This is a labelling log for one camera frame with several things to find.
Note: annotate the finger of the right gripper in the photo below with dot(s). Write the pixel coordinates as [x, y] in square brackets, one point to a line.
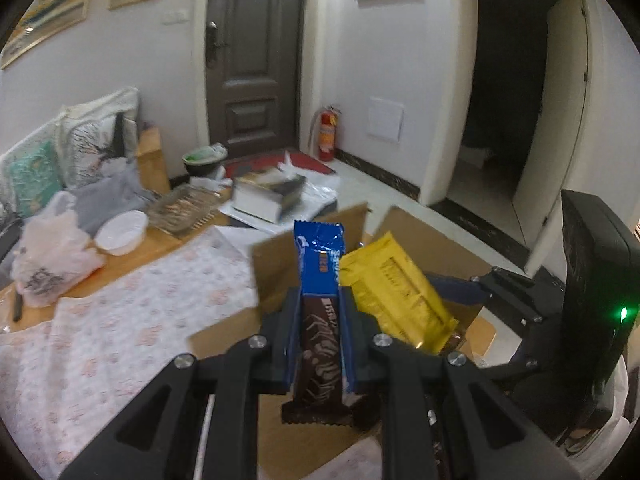
[457, 290]

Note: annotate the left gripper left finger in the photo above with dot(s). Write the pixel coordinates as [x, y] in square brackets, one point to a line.
[199, 415]

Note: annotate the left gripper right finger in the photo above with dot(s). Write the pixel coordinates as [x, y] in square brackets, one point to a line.
[442, 417]

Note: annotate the yellow snack packet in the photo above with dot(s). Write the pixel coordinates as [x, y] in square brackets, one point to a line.
[387, 284]

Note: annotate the brown chocolate wafer bar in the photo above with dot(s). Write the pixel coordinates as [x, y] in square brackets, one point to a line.
[318, 392]

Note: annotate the cartoon print table cloth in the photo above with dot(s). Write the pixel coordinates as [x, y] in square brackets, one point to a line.
[62, 381]

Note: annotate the white book on foil bag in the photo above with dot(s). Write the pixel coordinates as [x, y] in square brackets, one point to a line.
[270, 194]

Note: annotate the white plastic bowl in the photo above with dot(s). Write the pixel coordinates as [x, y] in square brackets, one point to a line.
[122, 234]

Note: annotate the red fire extinguisher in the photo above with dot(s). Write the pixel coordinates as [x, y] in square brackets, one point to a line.
[323, 132]

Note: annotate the white printed plastic bag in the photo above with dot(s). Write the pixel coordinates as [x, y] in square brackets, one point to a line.
[53, 254]

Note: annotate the small brown cardboard box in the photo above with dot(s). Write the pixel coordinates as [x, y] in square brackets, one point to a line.
[151, 162]

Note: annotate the black trash bin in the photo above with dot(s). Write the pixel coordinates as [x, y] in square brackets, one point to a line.
[205, 160]

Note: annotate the teal patterned pillow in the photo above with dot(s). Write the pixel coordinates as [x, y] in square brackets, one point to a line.
[30, 171]

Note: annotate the dark wooden door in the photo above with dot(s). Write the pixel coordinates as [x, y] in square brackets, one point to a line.
[252, 62]

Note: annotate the white wall access panel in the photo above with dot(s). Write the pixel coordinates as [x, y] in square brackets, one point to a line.
[385, 120]

